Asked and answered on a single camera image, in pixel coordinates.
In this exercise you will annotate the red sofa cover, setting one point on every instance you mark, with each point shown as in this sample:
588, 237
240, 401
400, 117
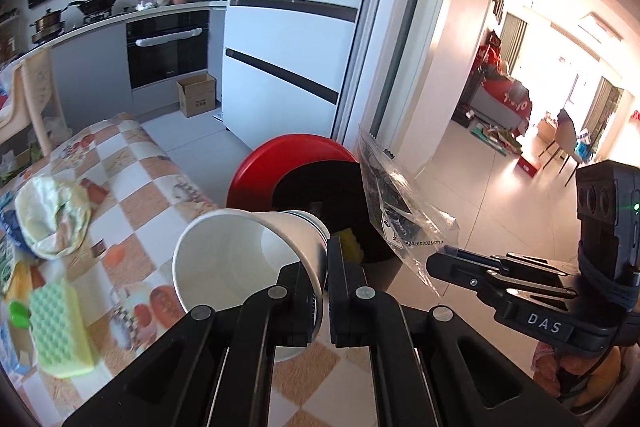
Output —
505, 92

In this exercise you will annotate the beige plastic chair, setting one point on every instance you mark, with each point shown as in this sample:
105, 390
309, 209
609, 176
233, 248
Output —
40, 97

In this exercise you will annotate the white refrigerator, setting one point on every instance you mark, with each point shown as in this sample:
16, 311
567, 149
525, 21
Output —
290, 32

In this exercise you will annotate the black built-in oven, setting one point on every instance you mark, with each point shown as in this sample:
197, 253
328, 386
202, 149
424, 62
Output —
167, 52

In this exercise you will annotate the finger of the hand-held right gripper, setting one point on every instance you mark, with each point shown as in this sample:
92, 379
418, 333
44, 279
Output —
465, 269
535, 289

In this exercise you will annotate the yellow sponge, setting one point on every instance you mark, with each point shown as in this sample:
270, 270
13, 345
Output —
350, 247

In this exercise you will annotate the green sponge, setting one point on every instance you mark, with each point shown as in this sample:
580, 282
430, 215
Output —
62, 332

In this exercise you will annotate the cardboard box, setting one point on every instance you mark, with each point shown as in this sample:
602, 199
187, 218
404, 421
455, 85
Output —
197, 97

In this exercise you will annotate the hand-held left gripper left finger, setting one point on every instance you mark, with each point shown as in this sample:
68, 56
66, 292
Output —
295, 302

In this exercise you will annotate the black trash bin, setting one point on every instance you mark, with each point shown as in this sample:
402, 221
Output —
320, 187

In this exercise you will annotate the grey dining chair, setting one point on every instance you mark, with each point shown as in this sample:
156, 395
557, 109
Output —
565, 137

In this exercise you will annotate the striped white paper cup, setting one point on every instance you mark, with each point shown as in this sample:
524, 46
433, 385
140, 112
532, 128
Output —
225, 257

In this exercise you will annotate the steel cooking pot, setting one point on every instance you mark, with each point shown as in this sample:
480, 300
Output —
49, 27

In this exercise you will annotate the person's right forearm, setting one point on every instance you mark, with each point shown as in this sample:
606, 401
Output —
600, 374

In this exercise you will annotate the light green plastic bag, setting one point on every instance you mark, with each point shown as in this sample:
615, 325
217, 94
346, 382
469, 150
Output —
50, 217

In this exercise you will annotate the clear packet black contents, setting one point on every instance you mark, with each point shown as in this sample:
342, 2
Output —
395, 207

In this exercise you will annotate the blue plastic bag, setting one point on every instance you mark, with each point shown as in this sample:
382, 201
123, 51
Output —
10, 219

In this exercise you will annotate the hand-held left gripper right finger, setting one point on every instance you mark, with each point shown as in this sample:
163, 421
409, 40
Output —
345, 302

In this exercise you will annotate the black wok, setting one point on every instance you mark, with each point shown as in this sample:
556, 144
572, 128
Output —
97, 3

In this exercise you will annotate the red plastic stool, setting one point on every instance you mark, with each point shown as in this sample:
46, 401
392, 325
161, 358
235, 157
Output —
280, 157

